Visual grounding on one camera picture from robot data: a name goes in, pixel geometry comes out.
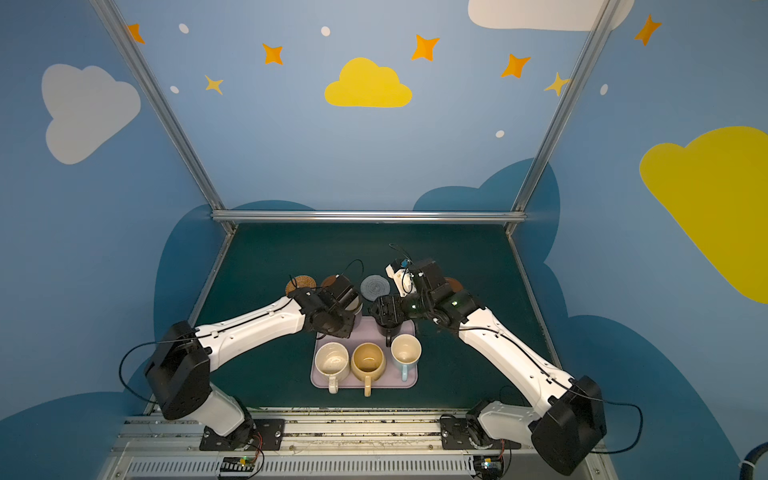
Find grey woven coaster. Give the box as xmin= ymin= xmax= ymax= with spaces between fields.
xmin=360 ymin=275 xmax=391 ymax=302

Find black mug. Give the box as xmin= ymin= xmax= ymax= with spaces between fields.
xmin=376 ymin=323 xmax=402 ymax=347

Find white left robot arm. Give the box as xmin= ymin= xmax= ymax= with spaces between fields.
xmin=145 ymin=288 xmax=359 ymax=437

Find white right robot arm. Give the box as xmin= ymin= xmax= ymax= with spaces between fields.
xmin=369 ymin=290 xmax=607 ymax=475

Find tan woven coaster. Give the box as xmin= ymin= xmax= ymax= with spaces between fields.
xmin=285 ymin=275 xmax=317 ymax=295

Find lilac serving tray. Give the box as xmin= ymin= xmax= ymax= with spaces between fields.
xmin=310 ymin=316 xmax=422 ymax=396

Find cream mug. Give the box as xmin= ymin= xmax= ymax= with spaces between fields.
xmin=314 ymin=342 xmax=350 ymax=394

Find light blue mug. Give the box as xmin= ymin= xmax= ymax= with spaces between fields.
xmin=390 ymin=334 xmax=422 ymax=382

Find yellow mug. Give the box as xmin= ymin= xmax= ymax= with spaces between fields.
xmin=350 ymin=342 xmax=386 ymax=397

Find right circuit board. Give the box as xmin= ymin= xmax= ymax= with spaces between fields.
xmin=473 ymin=456 xmax=504 ymax=480

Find circuit board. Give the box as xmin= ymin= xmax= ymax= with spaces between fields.
xmin=473 ymin=456 xmax=504 ymax=480
xmin=217 ymin=456 xmax=258 ymax=479

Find left circuit board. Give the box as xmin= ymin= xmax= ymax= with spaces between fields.
xmin=217 ymin=456 xmax=258 ymax=479

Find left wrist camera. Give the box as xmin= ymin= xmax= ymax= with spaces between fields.
xmin=325 ymin=275 xmax=361 ymax=313

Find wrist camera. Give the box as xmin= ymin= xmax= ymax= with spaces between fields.
xmin=385 ymin=258 xmax=454 ymax=304
xmin=325 ymin=275 xmax=361 ymax=313

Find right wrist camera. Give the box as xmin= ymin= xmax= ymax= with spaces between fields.
xmin=385 ymin=258 xmax=454 ymax=304

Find horizontal aluminium frame rail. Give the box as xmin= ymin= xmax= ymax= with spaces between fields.
xmin=212 ymin=210 xmax=526 ymax=224

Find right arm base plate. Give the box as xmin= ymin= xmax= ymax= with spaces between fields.
xmin=438 ymin=414 xmax=522 ymax=450

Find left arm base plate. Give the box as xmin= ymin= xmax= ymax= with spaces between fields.
xmin=199 ymin=419 xmax=285 ymax=452

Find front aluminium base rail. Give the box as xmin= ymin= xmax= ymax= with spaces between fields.
xmin=98 ymin=410 xmax=619 ymax=480

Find right aluminium frame post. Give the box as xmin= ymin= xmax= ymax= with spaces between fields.
xmin=505 ymin=0 xmax=622 ymax=240

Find aluminium frame post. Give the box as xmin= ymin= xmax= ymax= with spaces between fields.
xmin=90 ymin=0 xmax=225 ymax=213
xmin=505 ymin=0 xmax=622 ymax=240

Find left aluminium frame post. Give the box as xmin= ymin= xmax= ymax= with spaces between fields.
xmin=90 ymin=0 xmax=225 ymax=213

